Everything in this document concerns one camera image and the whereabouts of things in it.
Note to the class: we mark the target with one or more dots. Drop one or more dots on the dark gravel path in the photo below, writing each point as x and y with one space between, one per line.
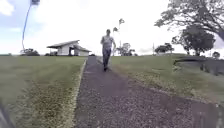
110 100

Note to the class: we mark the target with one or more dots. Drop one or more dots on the large overhanging tree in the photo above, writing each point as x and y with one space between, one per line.
200 13

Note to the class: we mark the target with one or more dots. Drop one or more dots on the small distant tree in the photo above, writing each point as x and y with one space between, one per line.
164 48

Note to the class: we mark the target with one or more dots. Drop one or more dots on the grass field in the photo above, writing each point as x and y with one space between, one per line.
36 80
160 71

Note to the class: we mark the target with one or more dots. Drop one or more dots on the white building with dark roof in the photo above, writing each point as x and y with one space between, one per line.
68 48

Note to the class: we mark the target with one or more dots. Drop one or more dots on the dark round tree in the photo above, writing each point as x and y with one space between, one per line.
196 40

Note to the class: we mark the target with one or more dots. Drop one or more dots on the person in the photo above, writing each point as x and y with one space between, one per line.
107 45

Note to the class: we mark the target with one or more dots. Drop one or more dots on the palm trees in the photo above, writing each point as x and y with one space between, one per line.
117 31

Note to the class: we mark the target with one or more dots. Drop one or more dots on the low bush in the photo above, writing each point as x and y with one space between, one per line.
29 52

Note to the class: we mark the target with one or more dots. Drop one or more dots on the bushy tree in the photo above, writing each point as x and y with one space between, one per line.
125 50

